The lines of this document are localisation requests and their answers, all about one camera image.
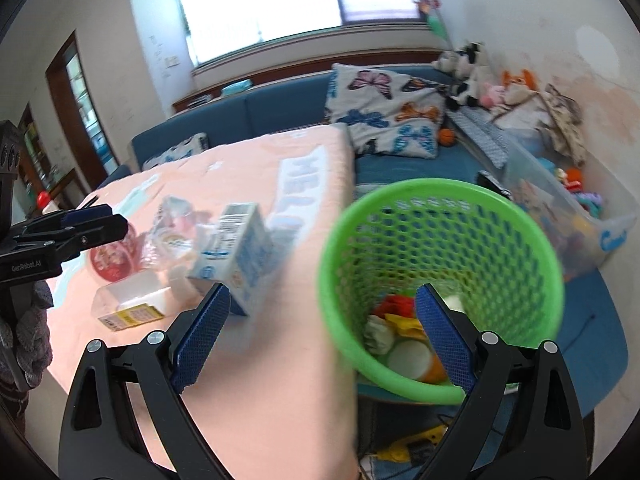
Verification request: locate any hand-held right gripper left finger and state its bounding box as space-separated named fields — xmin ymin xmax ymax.
xmin=57 ymin=282 xmax=232 ymax=480

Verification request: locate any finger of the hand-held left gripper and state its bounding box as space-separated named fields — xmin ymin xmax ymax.
xmin=30 ymin=214 xmax=130 ymax=266
xmin=10 ymin=204 xmax=115 ymax=241

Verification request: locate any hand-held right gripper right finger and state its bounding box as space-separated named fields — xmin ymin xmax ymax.
xmin=415 ymin=282 xmax=587 ymax=480

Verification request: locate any orange peel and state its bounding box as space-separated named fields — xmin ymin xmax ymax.
xmin=425 ymin=355 xmax=450 ymax=386

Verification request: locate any yellow snack packet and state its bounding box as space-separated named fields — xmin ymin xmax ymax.
xmin=385 ymin=312 xmax=428 ymax=341

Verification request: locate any round fruit print yogurt lid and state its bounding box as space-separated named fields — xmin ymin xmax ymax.
xmin=387 ymin=340 xmax=435 ymax=381

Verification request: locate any white paper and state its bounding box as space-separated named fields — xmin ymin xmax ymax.
xmin=363 ymin=314 xmax=398 ymax=356

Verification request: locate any white blue milk carton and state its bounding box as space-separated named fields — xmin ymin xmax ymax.
xmin=187 ymin=202 xmax=278 ymax=317

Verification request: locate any green plastic mesh basket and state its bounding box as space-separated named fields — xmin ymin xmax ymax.
xmin=318 ymin=178 xmax=567 ymax=406

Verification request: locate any wooden cabinet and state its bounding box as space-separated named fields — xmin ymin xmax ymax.
xmin=17 ymin=102 xmax=56 ymax=196

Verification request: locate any crumpled clear plastic wrapper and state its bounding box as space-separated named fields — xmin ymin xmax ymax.
xmin=142 ymin=195 xmax=211 ymax=266

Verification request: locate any clear bottle with yellow label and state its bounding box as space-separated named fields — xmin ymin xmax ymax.
xmin=92 ymin=272 xmax=173 ymax=333

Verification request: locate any pink printed blanket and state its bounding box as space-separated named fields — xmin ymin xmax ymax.
xmin=45 ymin=122 xmax=361 ymax=480

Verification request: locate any white blue patterned cushion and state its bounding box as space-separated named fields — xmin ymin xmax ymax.
xmin=141 ymin=132 xmax=210 ymax=171

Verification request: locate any yellow tool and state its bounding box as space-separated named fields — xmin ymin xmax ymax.
xmin=377 ymin=425 xmax=448 ymax=466

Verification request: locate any black device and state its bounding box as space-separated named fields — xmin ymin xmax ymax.
xmin=476 ymin=170 xmax=513 ymax=201

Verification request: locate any clear plastic storage bin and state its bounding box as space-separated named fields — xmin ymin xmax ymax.
xmin=502 ymin=127 xmax=628 ymax=281

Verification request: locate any pile of colourful toys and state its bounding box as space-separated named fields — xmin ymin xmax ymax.
xmin=537 ymin=157 xmax=606 ymax=216

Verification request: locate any grey quilted mat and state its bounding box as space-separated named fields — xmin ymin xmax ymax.
xmin=446 ymin=107 xmax=521 ymax=168

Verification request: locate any blue sofa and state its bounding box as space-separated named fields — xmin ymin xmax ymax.
xmin=131 ymin=62 xmax=628 ymax=403

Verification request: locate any butterfly print pillow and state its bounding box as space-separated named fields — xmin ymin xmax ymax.
xmin=324 ymin=62 xmax=448 ymax=161

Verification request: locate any pile of clothes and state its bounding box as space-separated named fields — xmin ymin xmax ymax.
xmin=492 ymin=82 xmax=588 ymax=166

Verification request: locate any pink plush toy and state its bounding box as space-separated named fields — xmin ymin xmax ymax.
xmin=482 ymin=85 xmax=508 ymax=111

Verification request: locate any black white plush toy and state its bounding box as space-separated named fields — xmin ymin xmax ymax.
xmin=445 ymin=67 xmax=493 ymax=111
xmin=432 ymin=42 xmax=488 ymax=76

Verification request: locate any wooden window ledge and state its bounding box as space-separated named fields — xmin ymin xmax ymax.
xmin=172 ymin=47 xmax=451 ymax=113

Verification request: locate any orange fox plush toy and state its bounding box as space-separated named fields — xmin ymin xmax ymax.
xmin=501 ymin=69 xmax=541 ymax=103

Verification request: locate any window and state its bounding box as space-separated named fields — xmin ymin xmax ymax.
xmin=172 ymin=0 xmax=421 ymax=63

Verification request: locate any colourful pinwheel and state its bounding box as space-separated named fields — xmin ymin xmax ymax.
xmin=409 ymin=0 xmax=451 ymax=43

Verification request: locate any brown door frame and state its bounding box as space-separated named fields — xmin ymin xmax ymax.
xmin=46 ymin=30 xmax=121 ymax=181

